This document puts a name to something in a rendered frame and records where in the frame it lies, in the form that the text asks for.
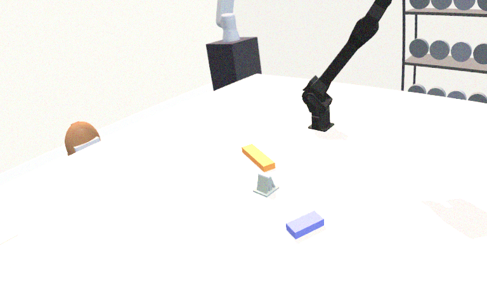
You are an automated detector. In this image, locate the blue rectangular block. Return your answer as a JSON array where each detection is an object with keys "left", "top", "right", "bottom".
[{"left": 286, "top": 211, "right": 324, "bottom": 239}]

